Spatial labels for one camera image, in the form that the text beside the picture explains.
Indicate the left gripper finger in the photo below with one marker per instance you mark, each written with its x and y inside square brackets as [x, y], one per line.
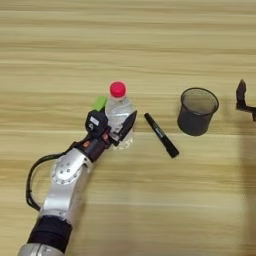
[128, 126]

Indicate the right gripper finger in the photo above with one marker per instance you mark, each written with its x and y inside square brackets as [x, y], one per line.
[240, 95]

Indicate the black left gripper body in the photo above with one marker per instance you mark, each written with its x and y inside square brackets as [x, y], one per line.
[95, 146]

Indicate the clear bottle with red cap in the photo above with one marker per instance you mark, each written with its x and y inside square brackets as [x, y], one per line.
[118, 111]

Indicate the black marker pen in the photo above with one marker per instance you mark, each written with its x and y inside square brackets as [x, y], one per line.
[161, 135]

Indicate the green eraser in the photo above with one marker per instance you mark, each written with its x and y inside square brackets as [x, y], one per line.
[100, 103]

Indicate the black mesh pen cup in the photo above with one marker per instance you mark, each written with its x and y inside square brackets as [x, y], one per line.
[195, 118]

